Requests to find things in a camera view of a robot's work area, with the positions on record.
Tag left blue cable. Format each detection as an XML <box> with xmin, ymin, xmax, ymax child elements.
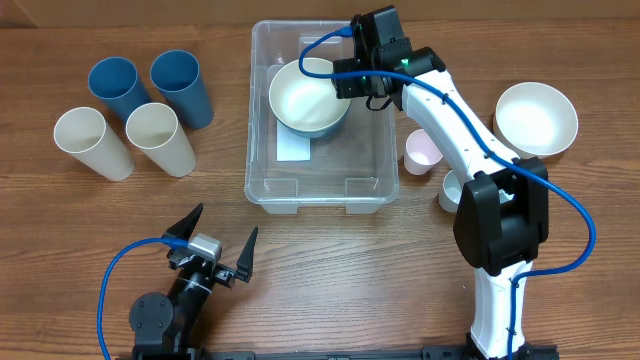
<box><xmin>96</xmin><ymin>236</ymin><xmax>190</xmax><ymax>360</ymax></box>

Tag dark blue tall cup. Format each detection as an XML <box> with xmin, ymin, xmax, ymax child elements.
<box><xmin>88</xmin><ymin>57</ymin><xmax>152</xmax><ymax>123</ymax></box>
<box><xmin>150</xmin><ymin>50</ymin><xmax>214</xmax><ymax>129</ymax></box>

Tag dark blue bowl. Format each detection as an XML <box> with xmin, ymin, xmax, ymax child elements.
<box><xmin>271</xmin><ymin>108</ymin><xmax>349</xmax><ymax>139</ymax></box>

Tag pink small cup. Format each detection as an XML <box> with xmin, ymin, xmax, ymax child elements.
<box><xmin>404</xmin><ymin>129</ymin><xmax>443</xmax><ymax>175</ymax></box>

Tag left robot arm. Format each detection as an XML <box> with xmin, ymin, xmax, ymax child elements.
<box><xmin>129</xmin><ymin>204</ymin><xmax>258</xmax><ymax>359</ymax></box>

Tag white label in container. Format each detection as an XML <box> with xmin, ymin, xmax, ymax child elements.
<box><xmin>276</xmin><ymin>122</ymin><xmax>311</xmax><ymax>162</ymax></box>

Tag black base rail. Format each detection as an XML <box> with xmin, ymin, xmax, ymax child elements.
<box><xmin>114</xmin><ymin>344</ymin><xmax>560</xmax><ymax>360</ymax></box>

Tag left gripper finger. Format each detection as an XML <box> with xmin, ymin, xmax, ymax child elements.
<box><xmin>235</xmin><ymin>227</ymin><xmax>259</xmax><ymax>283</ymax></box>
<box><xmin>163</xmin><ymin>203</ymin><xmax>203</xmax><ymax>241</ymax></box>

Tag dark blue tall cup right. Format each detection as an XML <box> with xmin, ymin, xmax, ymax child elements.
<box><xmin>150</xmin><ymin>50</ymin><xmax>214</xmax><ymax>129</ymax></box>

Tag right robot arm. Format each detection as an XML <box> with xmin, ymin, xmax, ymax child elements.
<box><xmin>334</xmin><ymin>42</ymin><xmax>549</xmax><ymax>359</ymax></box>

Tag cream tall cup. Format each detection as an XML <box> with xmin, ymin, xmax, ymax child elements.
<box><xmin>125</xmin><ymin>102</ymin><xmax>196</xmax><ymax>177</ymax></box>
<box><xmin>53</xmin><ymin>107</ymin><xmax>135</xmax><ymax>181</ymax></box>

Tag cream bowl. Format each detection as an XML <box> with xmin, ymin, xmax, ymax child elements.
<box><xmin>268</xmin><ymin>60</ymin><xmax>351</xmax><ymax>112</ymax></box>
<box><xmin>493</xmin><ymin>82</ymin><xmax>579</xmax><ymax>158</ymax></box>

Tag clear plastic storage container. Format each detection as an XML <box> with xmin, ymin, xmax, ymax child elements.
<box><xmin>244</xmin><ymin>20</ymin><xmax>399</xmax><ymax>214</ymax></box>

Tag grey small cup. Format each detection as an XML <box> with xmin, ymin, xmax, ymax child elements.
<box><xmin>438</xmin><ymin>170</ymin><xmax>462</xmax><ymax>213</ymax></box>

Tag dark blue tall cup left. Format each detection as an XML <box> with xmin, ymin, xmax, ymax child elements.
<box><xmin>88</xmin><ymin>57</ymin><xmax>152</xmax><ymax>123</ymax></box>

